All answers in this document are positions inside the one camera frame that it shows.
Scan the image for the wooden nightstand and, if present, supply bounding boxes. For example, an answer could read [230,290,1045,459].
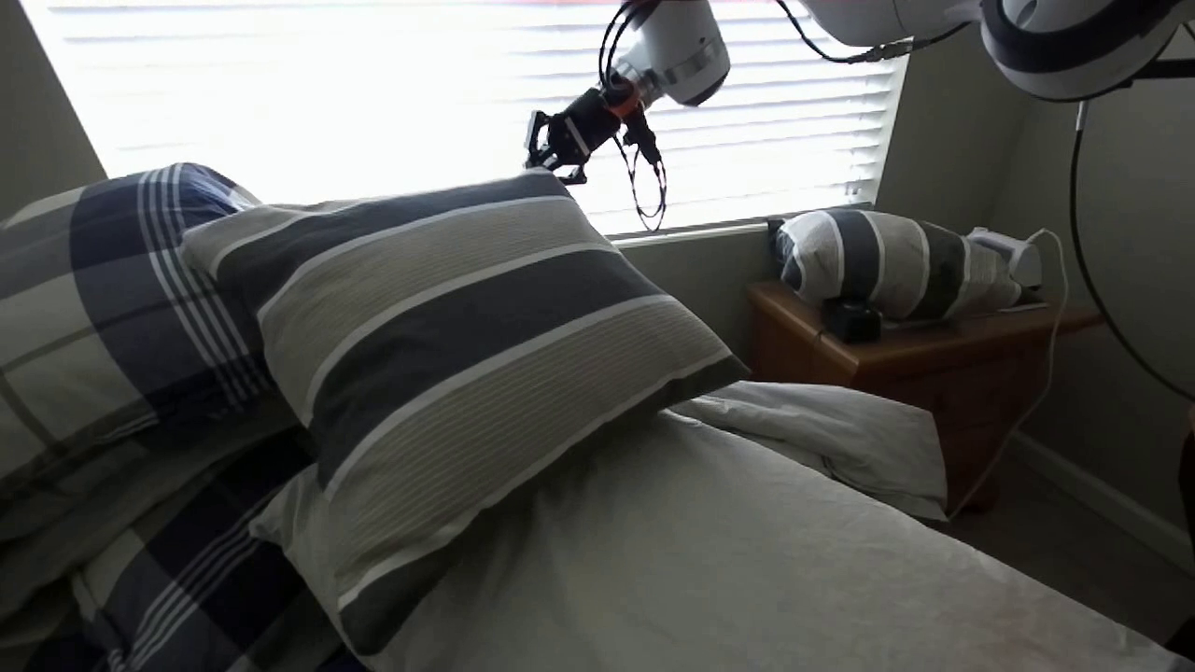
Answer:
[745,276,1114,514]

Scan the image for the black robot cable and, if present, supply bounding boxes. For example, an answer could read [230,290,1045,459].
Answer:
[1064,96,1195,404]

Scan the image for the rolled grey striped pillow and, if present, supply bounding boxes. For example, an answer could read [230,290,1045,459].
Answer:
[773,205,1028,327]

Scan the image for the grey white striped pillow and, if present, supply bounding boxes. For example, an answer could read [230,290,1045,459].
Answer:
[179,170,752,661]

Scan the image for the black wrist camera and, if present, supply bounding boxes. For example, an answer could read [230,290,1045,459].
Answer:
[603,70,665,169]

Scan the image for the white device on nightstand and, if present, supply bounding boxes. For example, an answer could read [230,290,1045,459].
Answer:
[962,225,1054,306]

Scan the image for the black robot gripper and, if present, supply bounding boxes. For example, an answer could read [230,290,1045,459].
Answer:
[522,87,629,192]

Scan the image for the white power cable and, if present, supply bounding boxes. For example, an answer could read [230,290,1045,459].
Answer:
[950,225,1077,514]

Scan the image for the grey bed cover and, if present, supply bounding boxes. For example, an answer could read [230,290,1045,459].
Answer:
[248,406,1188,672]

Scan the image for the blue white plaid pillow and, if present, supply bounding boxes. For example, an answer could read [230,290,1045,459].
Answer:
[0,160,283,505]

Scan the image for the white window blinds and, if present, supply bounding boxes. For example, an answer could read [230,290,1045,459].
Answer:
[16,0,916,238]

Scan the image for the small white pillow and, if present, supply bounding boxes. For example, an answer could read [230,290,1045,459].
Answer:
[669,378,954,525]

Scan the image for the blue white plaid duvet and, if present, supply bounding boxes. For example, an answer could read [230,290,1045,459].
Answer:
[0,422,367,672]

